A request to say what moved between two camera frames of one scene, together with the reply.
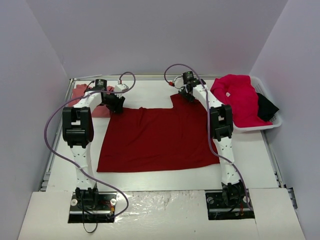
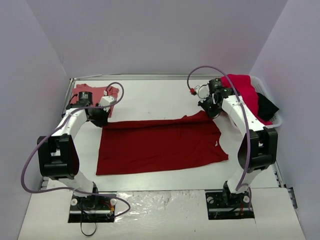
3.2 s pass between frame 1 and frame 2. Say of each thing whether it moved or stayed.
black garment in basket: stayed
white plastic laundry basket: stayed
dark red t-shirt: moved
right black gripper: moved
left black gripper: moved
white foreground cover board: stayed
